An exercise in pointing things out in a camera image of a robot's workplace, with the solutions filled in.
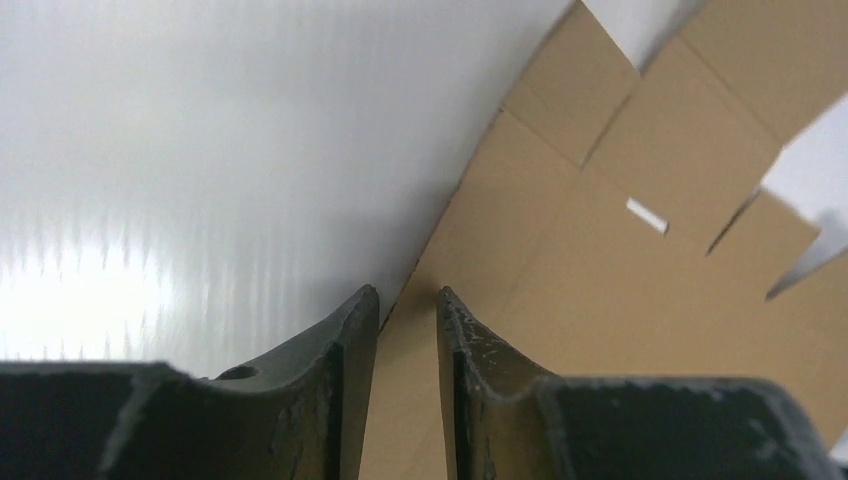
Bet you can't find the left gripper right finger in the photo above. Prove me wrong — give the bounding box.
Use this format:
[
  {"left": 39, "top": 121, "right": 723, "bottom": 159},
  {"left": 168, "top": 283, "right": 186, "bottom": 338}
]
[{"left": 437, "top": 287, "right": 842, "bottom": 479}]

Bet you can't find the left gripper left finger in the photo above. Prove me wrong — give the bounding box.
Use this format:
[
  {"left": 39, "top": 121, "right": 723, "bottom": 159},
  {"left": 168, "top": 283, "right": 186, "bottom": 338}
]
[{"left": 1, "top": 285, "right": 380, "bottom": 479}]

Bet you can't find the brown cardboard box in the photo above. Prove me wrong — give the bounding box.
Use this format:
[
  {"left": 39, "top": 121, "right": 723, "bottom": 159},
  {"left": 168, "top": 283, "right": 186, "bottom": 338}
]
[{"left": 360, "top": 1, "right": 847, "bottom": 479}]

